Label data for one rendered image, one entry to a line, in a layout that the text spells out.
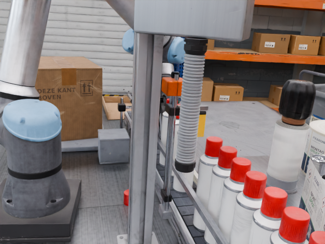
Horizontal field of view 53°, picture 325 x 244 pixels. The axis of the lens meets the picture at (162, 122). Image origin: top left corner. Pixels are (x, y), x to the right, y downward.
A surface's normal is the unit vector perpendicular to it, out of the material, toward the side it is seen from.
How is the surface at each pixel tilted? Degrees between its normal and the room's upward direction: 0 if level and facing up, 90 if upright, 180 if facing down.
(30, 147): 91
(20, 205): 73
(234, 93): 90
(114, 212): 0
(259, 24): 90
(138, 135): 90
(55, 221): 1
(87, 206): 0
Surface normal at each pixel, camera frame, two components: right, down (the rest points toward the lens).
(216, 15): -0.35, 0.27
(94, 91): 0.43, 0.31
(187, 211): 0.06, -0.95
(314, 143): -0.96, 0.03
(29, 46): 0.61, 0.26
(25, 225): 0.11, 0.32
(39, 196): 0.44, 0.01
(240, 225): -0.67, 0.19
